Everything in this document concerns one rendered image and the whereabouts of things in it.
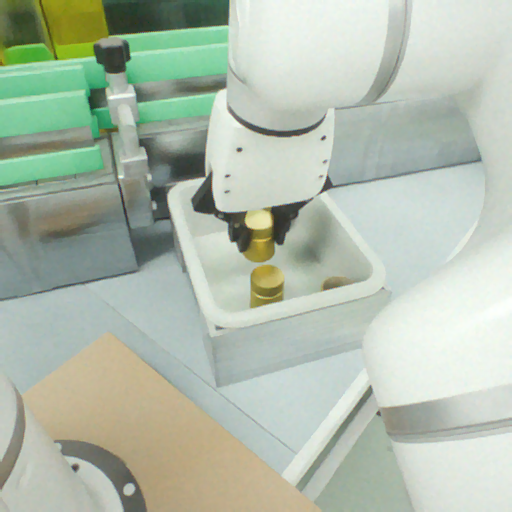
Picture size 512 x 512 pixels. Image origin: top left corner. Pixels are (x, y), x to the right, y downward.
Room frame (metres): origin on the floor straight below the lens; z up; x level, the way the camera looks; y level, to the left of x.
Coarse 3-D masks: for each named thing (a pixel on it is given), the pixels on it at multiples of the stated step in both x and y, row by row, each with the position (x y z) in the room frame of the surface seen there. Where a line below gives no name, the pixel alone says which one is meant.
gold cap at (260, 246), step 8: (248, 216) 0.36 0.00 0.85; (256, 216) 0.36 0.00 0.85; (264, 216) 0.36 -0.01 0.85; (272, 216) 0.36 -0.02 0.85; (248, 224) 0.35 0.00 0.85; (256, 224) 0.35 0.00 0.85; (264, 224) 0.35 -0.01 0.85; (272, 224) 0.35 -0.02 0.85; (248, 232) 0.34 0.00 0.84; (256, 232) 0.34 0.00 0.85; (264, 232) 0.34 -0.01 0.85; (272, 232) 0.35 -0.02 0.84; (248, 240) 0.34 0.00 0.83; (256, 240) 0.34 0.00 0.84; (264, 240) 0.34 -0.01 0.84; (272, 240) 0.35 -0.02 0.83; (248, 248) 0.34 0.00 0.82; (256, 248) 0.34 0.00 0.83; (264, 248) 0.34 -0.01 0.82; (272, 248) 0.35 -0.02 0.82; (248, 256) 0.34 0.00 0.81; (256, 256) 0.34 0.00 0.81; (264, 256) 0.34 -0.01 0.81; (272, 256) 0.35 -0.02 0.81
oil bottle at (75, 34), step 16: (48, 0) 0.49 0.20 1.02; (64, 0) 0.50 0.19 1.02; (80, 0) 0.50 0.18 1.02; (96, 0) 0.51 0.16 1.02; (48, 16) 0.50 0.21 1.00; (64, 16) 0.50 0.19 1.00; (80, 16) 0.50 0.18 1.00; (96, 16) 0.51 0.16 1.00; (64, 32) 0.50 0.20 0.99; (80, 32) 0.50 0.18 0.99; (96, 32) 0.51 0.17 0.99; (64, 48) 0.50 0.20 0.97; (80, 48) 0.50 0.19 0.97
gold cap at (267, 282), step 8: (256, 272) 0.32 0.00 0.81; (264, 272) 0.32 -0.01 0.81; (272, 272) 0.32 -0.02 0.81; (280, 272) 0.32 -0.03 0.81; (256, 280) 0.30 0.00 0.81; (264, 280) 0.30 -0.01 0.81; (272, 280) 0.30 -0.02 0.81; (280, 280) 0.30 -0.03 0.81; (256, 288) 0.30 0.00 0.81; (264, 288) 0.30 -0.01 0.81; (272, 288) 0.30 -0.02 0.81; (280, 288) 0.30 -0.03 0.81; (256, 296) 0.30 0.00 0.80; (264, 296) 0.30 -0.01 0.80; (272, 296) 0.30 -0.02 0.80; (280, 296) 0.30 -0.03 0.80; (256, 304) 0.30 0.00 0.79; (264, 304) 0.29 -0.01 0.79
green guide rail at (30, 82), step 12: (12, 72) 0.45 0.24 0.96; (24, 72) 0.45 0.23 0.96; (36, 72) 0.45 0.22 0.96; (48, 72) 0.45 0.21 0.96; (60, 72) 0.46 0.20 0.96; (72, 72) 0.46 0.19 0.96; (84, 72) 0.47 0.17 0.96; (0, 84) 0.44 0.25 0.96; (12, 84) 0.44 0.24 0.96; (24, 84) 0.45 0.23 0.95; (36, 84) 0.45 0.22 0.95; (48, 84) 0.45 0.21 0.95; (60, 84) 0.46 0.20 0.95; (72, 84) 0.46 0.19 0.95; (84, 84) 0.46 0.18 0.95; (0, 96) 0.44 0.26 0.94; (12, 96) 0.44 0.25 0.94; (24, 96) 0.45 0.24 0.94; (96, 120) 0.47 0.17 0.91; (96, 132) 0.46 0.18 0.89
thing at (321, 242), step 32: (192, 192) 0.43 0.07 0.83; (192, 224) 0.43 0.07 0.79; (224, 224) 0.44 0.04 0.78; (320, 224) 0.40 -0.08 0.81; (192, 256) 0.31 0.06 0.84; (224, 256) 0.39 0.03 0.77; (288, 256) 0.39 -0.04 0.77; (320, 256) 0.38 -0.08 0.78; (352, 256) 0.33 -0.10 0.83; (224, 288) 0.34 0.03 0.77; (288, 288) 0.34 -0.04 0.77; (320, 288) 0.34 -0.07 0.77; (352, 288) 0.27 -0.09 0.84; (224, 320) 0.23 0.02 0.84; (256, 320) 0.23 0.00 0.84
